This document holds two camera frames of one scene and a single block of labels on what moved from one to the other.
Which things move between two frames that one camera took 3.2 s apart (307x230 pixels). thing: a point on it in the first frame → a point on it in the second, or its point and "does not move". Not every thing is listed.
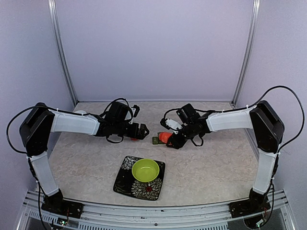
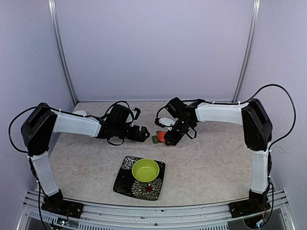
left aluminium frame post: (52, 12) does not move
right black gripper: (177, 143) → (172, 139)
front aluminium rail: (97, 216) does not move
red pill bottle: (163, 136) does not move
